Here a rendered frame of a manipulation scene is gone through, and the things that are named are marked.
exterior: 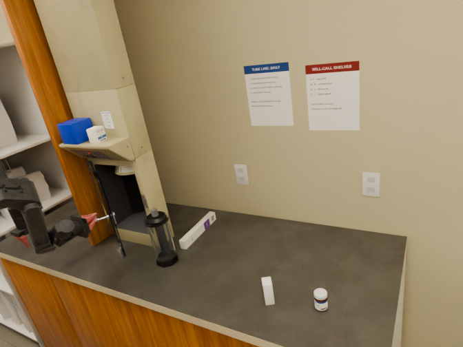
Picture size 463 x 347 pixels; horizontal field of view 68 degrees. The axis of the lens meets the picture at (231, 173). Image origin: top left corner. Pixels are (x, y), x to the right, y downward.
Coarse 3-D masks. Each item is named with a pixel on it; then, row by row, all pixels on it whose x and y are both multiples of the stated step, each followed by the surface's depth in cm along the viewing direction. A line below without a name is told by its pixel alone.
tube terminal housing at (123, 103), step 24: (72, 96) 152; (96, 96) 144; (120, 96) 140; (96, 120) 151; (120, 120) 144; (144, 120) 152; (144, 144) 153; (144, 168) 154; (144, 192) 156; (144, 240) 171
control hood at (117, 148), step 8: (64, 144) 151; (80, 144) 147; (88, 144) 145; (96, 144) 143; (104, 144) 141; (112, 144) 139; (120, 144) 141; (128, 144) 145; (72, 152) 157; (104, 152) 144; (112, 152) 140; (120, 152) 142; (128, 152) 146; (128, 160) 147
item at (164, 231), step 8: (168, 216) 149; (152, 224) 144; (168, 224) 150; (152, 232) 147; (160, 232) 147; (168, 232) 150; (152, 240) 150; (160, 240) 148; (168, 240) 150; (160, 248) 150; (168, 248) 151; (160, 256) 152; (168, 256) 152
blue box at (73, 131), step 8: (72, 120) 150; (80, 120) 147; (88, 120) 150; (64, 128) 146; (72, 128) 144; (80, 128) 147; (88, 128) 150; (64, 136) 149; (72, 136) 146; (80, 136) 147; (72, 144) 148
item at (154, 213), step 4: (152, 212) 146; (156, 212) 147; (160, 212) 150; (148, 216) 149; (152, 216) 148; (156, 216) 147; (160, 216) 147; (164, 216) 148; (148, 220) 146; (152, 220) 145; (156, 220) 145; (160, 220) 146
